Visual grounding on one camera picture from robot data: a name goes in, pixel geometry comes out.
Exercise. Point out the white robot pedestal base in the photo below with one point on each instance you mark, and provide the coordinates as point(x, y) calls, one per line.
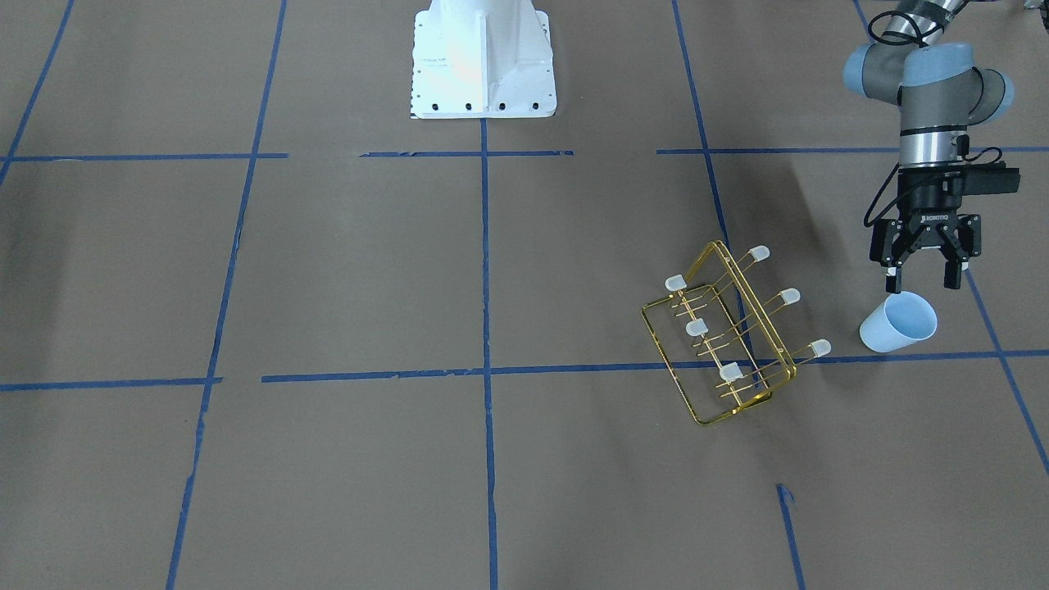
point(475, 59)

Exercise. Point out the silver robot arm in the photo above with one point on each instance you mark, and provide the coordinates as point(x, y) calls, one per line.
point(940, 94)

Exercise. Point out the gold wire cup holder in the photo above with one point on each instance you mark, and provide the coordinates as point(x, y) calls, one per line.
point(716, 336)

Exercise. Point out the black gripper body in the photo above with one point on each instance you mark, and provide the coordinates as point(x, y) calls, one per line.
point(924, 201)

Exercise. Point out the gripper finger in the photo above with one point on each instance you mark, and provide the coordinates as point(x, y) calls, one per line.
point(894, 258)
point(956, 261)

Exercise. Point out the light blue cup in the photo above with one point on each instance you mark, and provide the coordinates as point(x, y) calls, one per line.
point(903, 319)

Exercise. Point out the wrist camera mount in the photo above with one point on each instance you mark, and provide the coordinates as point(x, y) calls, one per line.
point(989, 180)

